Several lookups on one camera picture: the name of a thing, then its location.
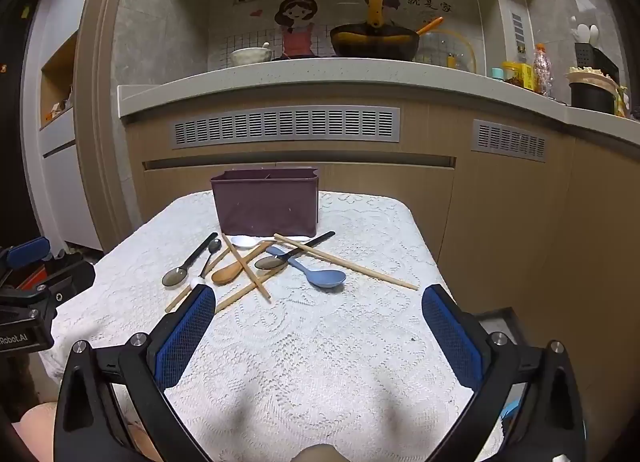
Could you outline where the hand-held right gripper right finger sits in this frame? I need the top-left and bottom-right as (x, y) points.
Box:
(421, 284), (587, 462)

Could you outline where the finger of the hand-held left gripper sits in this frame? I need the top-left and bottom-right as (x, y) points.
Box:
(27, 256), (97, 313)
(0, 236), (66, 275)

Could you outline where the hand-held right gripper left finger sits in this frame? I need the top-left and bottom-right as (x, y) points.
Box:
(54, 284), (217, 462)

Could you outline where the wooden chopstick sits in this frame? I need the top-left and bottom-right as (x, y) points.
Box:
(273, 233), (420, 291)
(221, 234), (272, 300)
(165, 247), (232, 313)
(215, 262), (283, 313)

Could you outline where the black-handled metal spoon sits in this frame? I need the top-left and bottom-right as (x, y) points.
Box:
(254, 231), (337, 271)
(161, 232), (219, 289)

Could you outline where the wooden spoon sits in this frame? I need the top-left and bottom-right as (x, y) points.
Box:
(211, 241), (275, 285)

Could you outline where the small metal spoon white knob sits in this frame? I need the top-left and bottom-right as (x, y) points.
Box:
(191, 238), (222, 289)

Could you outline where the blue plastic spoon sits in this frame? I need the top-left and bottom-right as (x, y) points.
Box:
(265, 245), (347, 289)

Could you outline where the purple plastic utensil holder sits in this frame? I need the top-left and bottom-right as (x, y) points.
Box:
(210, 168), (321, 237)

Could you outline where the white shelf cabinet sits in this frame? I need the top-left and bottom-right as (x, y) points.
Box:
(22, 0), (106, 253)

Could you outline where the person's leg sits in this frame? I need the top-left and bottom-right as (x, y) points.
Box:
(10, 399), (166, 462)

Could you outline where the white lace tablecloth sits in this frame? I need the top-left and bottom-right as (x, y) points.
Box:
(42, 190), (506, 462)

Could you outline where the short grey vent grille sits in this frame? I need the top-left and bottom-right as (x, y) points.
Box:
(471, 119), (548, 163)

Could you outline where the long grey vent grille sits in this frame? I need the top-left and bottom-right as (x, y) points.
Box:
(172, 106), (402, 150)

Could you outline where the yellow seasoning jar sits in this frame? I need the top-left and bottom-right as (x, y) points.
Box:
(502, 60), (536, 90)

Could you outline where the glass pot lid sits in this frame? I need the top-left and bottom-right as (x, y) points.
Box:
(417, 29), (474, 73)

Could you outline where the black pot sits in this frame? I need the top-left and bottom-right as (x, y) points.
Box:
(567, 66), (621, 115)

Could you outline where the white bowl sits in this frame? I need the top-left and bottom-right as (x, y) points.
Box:
(230, 42), (273, 66)

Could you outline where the grey kitchen countertop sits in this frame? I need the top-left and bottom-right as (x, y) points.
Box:
(117, 58), (640, 160)

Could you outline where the orange-capped plastic bottle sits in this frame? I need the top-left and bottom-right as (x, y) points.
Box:
(532, 44), (552, 95)

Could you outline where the black countertop utensil rack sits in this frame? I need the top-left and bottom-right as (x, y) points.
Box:
(571, 16), (622, 85)

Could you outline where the black wok orange handle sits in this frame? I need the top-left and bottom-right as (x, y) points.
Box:
(330, 16), (445, 61)

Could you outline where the cartoon figure wall sticker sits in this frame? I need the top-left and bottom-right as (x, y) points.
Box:
(274, 0), (321, 57)

